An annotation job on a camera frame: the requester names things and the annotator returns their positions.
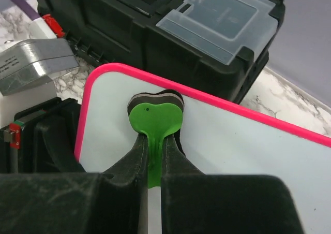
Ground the black plastic toolbox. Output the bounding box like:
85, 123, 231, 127
37, 0, 285, 104

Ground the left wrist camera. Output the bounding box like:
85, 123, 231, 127
1, 14, 79, 127

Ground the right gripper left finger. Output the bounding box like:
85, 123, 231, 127
1, 135, 148, 233

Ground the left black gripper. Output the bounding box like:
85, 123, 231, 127
1, 97, 81, 173

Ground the pink framed whiteboard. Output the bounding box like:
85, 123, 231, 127
74, 63, 330, 233

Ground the green whiteboard eraser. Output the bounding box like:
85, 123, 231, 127
127, 90, 185, 188

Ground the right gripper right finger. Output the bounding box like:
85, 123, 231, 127
161, 136, 304, 233

